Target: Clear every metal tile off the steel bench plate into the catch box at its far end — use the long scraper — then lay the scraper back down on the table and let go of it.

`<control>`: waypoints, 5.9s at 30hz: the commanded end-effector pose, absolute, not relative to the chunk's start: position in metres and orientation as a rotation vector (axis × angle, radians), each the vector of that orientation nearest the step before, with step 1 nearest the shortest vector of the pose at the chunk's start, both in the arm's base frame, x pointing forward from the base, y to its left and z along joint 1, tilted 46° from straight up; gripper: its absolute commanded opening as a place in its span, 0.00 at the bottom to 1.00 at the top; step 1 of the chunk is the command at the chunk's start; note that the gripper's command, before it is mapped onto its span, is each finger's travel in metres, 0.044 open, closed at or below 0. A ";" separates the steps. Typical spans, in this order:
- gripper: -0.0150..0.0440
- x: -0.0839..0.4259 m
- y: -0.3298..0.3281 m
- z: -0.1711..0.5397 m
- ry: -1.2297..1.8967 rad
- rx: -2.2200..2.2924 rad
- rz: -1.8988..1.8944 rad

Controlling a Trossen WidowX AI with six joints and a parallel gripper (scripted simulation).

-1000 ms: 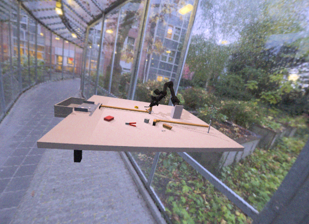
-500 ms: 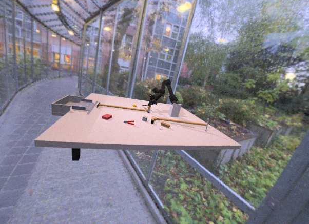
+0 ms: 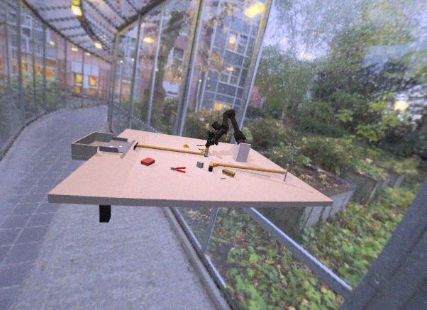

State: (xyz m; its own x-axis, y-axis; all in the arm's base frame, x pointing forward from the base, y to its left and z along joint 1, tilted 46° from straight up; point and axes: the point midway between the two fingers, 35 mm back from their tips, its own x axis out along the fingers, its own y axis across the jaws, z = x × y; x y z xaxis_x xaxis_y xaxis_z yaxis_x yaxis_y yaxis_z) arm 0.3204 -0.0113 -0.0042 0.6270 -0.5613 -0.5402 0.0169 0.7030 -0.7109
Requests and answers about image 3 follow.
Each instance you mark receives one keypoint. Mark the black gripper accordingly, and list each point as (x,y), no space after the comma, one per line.
(213,140)

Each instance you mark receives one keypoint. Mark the red square tile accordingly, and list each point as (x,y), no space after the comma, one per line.
(147,161)

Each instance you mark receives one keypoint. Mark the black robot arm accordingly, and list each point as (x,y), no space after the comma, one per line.
(238,135)

